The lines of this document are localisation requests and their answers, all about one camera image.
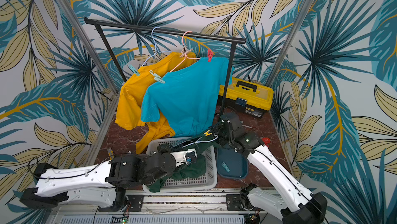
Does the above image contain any yellow clothespin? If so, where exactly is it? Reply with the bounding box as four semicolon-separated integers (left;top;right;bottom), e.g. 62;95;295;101
203;130;216;139

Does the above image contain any white blue wire hanger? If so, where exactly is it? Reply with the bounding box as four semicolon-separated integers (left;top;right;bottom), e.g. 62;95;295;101
182;135;218;150

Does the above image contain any turquoise clothespin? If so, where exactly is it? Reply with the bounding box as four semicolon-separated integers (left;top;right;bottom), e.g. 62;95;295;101
221;162;230;172

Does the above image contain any dark green t-shirt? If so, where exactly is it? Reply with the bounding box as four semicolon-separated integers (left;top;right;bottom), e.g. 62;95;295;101
143;131;218;193

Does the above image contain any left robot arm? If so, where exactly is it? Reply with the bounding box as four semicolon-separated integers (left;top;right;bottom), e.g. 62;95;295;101
20;149;195;210

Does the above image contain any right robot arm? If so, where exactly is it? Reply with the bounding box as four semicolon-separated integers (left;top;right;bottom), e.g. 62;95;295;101
209;112;327;224

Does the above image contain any dark teal tray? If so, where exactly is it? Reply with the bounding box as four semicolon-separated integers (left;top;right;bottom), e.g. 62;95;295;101
216;148;249;180

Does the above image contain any red pipe wrench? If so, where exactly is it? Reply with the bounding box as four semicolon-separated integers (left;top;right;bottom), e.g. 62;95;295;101
261;137;271;145

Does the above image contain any yellow black toolbox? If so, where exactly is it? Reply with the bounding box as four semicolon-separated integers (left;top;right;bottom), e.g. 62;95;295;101
217;77;274;118

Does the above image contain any teal blue t-shirt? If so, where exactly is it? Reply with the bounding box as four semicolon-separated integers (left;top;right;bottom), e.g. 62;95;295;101
141;58;232;137

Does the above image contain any white plastic basket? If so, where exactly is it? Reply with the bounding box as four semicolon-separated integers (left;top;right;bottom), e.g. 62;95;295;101
143;146;217;194

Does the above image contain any yellow utility knife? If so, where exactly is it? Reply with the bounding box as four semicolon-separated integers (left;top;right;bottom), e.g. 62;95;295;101
107;148;114;160

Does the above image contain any yellow t-shirt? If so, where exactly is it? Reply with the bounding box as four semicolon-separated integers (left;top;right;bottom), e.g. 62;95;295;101
115;52;197;156

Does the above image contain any pale green clothespin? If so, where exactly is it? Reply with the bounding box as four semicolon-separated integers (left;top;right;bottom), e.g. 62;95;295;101
149;70;165;83

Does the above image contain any red clothespin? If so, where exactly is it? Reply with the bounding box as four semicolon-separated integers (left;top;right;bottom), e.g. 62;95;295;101
207;49;214;62

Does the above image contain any mint clothespin far left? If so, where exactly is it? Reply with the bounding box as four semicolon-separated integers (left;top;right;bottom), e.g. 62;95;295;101
128;64;140;76

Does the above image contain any beige clothespin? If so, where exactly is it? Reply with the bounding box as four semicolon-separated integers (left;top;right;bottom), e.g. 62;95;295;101
180;49;193;58

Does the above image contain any black clothes rack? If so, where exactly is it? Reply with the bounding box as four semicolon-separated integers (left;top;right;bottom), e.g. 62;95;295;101
84;17;246;108

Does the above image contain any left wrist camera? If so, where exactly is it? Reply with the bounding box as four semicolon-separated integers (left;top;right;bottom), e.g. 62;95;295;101
171;149;197;167

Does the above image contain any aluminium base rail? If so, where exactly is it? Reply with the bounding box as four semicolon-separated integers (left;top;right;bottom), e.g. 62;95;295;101
46;188;281;224

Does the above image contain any pink wire hanger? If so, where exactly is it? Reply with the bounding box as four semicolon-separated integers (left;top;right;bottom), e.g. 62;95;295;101
170;31;200;72

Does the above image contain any light blue wire hanger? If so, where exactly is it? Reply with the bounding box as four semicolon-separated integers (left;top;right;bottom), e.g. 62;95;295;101
142;27;171;66

